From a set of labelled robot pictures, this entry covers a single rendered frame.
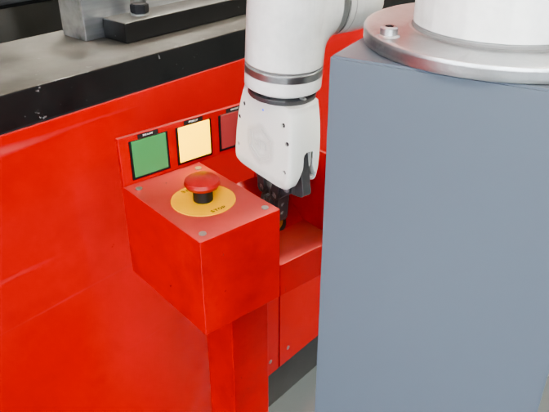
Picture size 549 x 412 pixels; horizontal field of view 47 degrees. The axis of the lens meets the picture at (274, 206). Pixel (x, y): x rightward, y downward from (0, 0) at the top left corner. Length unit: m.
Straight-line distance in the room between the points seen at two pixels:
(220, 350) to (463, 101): 0.54
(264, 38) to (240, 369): 0.43
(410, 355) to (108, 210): 0.54
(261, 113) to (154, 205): 0.15
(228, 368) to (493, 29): 0.58
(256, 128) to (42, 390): 0.52
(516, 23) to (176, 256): 0.42
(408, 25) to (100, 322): 0.69
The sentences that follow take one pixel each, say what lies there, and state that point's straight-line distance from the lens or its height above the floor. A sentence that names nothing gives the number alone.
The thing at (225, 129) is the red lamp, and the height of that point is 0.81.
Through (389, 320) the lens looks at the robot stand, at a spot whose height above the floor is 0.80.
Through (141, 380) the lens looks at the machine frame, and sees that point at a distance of 1.14.
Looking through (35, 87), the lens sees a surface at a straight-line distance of 0.82.
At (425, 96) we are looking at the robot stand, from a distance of 0.42.
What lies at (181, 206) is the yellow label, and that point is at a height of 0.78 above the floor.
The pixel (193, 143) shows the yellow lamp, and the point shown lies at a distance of 0.78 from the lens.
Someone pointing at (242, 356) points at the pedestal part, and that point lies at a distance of 0.85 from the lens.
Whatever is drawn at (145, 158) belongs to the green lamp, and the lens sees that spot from 0.75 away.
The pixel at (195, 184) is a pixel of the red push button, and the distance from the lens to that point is 0.68.
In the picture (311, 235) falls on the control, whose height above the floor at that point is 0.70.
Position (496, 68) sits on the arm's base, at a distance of 0.40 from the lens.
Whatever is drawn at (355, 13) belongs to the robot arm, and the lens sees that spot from 0.68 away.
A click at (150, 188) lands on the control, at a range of 0.74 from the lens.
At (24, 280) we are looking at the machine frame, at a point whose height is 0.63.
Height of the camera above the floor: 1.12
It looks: 30 degrees down
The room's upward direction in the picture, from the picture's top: straight up
